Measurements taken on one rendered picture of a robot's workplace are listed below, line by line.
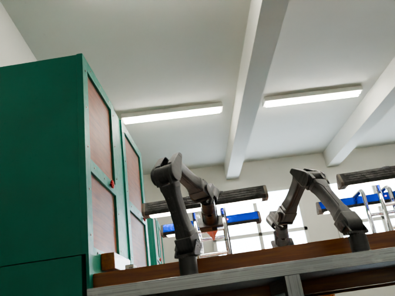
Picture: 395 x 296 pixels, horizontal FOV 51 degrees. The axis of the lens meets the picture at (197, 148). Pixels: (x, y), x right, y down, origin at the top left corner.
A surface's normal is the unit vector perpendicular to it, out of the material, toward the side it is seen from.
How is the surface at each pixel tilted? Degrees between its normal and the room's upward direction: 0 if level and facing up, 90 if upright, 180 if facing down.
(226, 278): 90
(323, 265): 90
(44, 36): 180
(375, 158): 90
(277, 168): 90
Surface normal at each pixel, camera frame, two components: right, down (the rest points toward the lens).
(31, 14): 0.13, 0.92
